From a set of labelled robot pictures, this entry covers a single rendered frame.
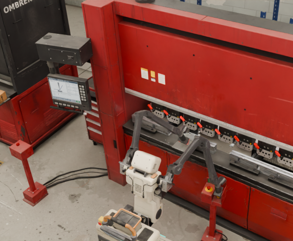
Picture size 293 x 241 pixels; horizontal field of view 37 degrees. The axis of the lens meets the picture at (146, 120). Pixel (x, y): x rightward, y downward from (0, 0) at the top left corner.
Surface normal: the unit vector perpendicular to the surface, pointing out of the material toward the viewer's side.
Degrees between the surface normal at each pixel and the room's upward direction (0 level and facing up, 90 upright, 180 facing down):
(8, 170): 0
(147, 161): 47
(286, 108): 90
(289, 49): 90
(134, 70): 90
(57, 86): 90
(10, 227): 0
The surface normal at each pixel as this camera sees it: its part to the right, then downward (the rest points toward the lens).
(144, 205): -0.55, 0.40
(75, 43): -0.06, -0.80
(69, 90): -0.38, 0.56
